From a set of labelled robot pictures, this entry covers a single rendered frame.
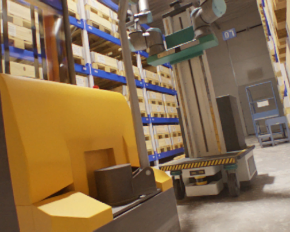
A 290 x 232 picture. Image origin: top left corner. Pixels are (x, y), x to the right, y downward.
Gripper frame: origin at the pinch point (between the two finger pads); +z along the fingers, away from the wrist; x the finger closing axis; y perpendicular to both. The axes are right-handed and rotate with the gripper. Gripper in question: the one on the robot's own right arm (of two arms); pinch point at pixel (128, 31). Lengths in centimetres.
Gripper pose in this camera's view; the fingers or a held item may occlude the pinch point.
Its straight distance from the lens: 192.0
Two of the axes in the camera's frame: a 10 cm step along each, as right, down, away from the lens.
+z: 1.1, 8.4, -5.4
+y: 4.3, 4.4, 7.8
